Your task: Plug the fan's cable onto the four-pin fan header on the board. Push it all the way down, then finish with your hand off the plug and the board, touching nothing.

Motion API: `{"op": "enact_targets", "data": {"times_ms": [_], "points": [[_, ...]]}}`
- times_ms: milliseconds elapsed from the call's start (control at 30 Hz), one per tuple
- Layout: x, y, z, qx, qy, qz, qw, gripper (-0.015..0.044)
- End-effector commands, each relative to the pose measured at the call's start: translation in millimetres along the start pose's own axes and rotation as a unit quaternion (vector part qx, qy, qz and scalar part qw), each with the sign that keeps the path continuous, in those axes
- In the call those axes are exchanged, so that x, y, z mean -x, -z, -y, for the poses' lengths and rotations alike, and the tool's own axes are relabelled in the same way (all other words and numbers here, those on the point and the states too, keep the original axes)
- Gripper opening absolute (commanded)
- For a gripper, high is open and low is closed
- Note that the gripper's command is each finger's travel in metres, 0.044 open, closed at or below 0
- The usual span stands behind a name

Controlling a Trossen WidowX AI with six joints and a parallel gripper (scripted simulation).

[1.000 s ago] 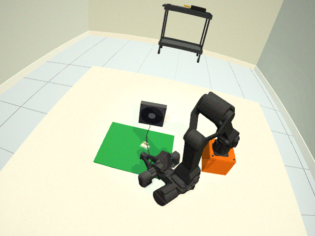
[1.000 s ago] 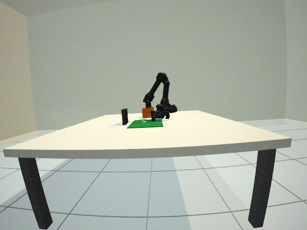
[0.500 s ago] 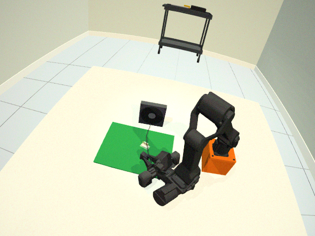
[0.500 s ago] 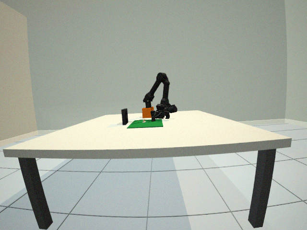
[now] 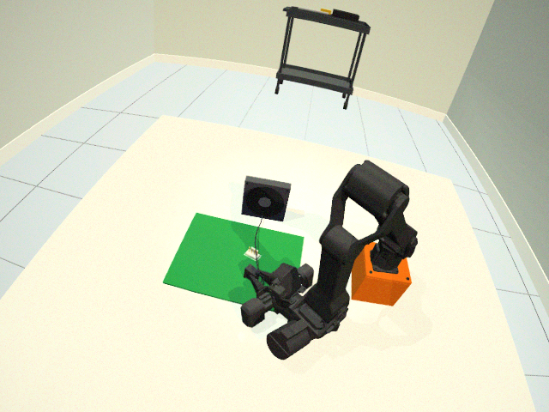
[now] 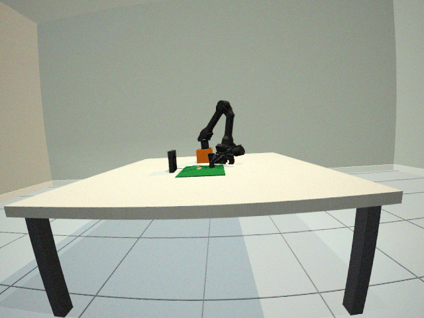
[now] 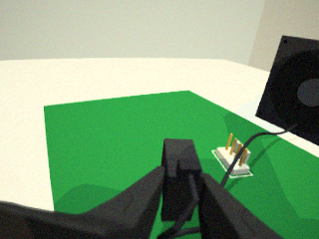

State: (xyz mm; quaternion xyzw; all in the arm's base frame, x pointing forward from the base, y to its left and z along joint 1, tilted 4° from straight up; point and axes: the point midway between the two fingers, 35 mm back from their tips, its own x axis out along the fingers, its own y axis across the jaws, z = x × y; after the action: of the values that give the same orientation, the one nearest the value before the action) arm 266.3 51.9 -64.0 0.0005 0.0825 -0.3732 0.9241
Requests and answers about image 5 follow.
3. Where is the dark grey cooling fan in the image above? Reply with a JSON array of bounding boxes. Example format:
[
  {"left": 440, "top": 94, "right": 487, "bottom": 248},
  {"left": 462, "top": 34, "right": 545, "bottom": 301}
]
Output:
[{"left": 241, "top": 175, "right": 292, "bottom": 222}]

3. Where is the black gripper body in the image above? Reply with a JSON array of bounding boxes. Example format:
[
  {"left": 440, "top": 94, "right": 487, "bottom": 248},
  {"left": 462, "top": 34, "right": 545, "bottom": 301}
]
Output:
[{"left": 240, "top": 264, "right": 314, "bottom": 328}]

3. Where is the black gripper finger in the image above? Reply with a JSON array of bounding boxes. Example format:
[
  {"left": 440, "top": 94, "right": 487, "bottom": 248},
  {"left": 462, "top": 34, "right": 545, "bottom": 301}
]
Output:
[
  {"left": 259, "top": 270, "right": 271, "bottom": 285},
  {"left": 250, "top": 275, "right": 268, "bottom": 298}
]

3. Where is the green circuit board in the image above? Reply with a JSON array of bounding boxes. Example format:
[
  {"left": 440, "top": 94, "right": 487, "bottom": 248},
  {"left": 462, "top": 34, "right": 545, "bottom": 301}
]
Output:
[{"left": 162, "top": 213, "right": 305, "bottom": 305}]

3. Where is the black plug with cable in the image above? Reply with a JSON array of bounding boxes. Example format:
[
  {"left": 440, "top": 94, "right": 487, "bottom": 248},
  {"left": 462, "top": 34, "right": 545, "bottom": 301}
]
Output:
[{"left": 244, "top": 219, "right": 264, "bottom": 284}]

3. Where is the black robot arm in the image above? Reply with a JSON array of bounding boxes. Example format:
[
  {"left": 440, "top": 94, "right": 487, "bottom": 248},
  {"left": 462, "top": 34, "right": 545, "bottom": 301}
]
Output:
[{"left": 266, "top": 160, "right": 418, "bottom": 360}]

